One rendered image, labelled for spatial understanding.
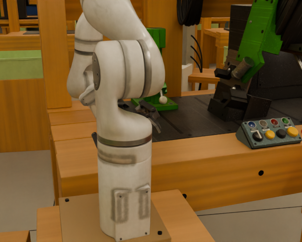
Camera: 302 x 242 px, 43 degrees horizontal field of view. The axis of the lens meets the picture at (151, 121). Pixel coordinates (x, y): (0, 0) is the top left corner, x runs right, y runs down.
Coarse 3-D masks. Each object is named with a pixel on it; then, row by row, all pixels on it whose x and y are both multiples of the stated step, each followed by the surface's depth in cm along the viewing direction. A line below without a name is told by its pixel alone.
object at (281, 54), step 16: (240, 16) 140; (240, 32) 140; (272, 64) 138; (288, 64) 140; (256, 80) 139; (272, 80) 140; (288, 80) 143; (256, 96) 141; (272, 96) 143; (288, 96) 145
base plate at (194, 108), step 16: (192, 96) 149; (208, 96) 149; (160, 112) 129; (176, 112) 129; (192, 112) 129; (208, 112) 129; (272, 112) 129; (288, 112) 129; (176, 128) 114; (192, 128) 114; (208, 128) 114; (224, 128) 114
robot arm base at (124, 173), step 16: (144, 144) 62; (112, 160) 61; (128, 160) 61; (144, 160) 63; (112, 176) 62; (128, 176) 62; (144, 176) 64; (112, 192) 63; (128, 192) 63; (144, 192) 64; (112, 208) 64; (128, 208) 64; (144, 208) 65; (112, 224) 65; (128, 224) 65; (144, 224) 66
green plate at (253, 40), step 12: (264, 0) 117; (276, 0) 112; (252, 12) 122; (264, 12) 116; (276, 12) 115; (252, 24) 121; (264, 24) 115; (252, 36) 120; (264, 36) 115; (276, 36) 118; (240, 48) 125; (252, 48) 119; (264, 48) 118; (276, 48) 119; (240, 60) 124
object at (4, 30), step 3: (0, 0) 730; (30, 0) 738; (33, 0) 739; (36, 0) 740; (0, 3) 732; (30, 3) 740; (33, 3) 741; (36, 3) 741; (0, 6) 737; (0, 9) 739; (3, 9) 741; (3, 12) 741; (3, 15) 743; (27, 15) 793; (30, 15) 794; (33, 15) 795; (36, 15) 796; (3, 27) 746; (6, 27) 747; (9, 27) 748; (21, 27) 751; (24, 27) 752; (3, 30) 751; (6, 30) 757; (9, 30) 793; (3, 33) 753; (6, 33) 755
